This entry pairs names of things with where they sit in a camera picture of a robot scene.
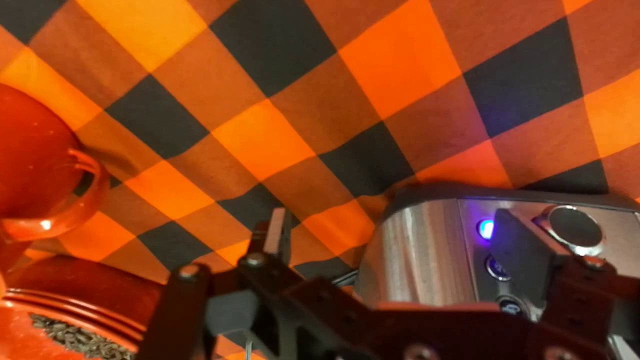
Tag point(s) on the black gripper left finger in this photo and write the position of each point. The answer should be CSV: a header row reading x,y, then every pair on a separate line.
x,y
278,236

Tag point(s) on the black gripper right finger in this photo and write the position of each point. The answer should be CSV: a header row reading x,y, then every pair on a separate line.
x,y
527,257

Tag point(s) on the stainless steel toaster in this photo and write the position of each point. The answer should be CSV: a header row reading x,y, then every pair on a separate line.
x,y
420,252

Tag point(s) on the orange black checkered tablecloth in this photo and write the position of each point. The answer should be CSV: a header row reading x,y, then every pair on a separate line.
x,y
321,100

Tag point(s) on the red bowl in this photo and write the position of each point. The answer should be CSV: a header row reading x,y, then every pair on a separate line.
x,y
80,293

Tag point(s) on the dark coffee beans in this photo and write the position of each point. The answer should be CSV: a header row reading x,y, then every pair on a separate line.
x,y
73,337

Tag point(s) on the red mug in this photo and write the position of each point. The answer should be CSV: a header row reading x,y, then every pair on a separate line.
x,y
33,167

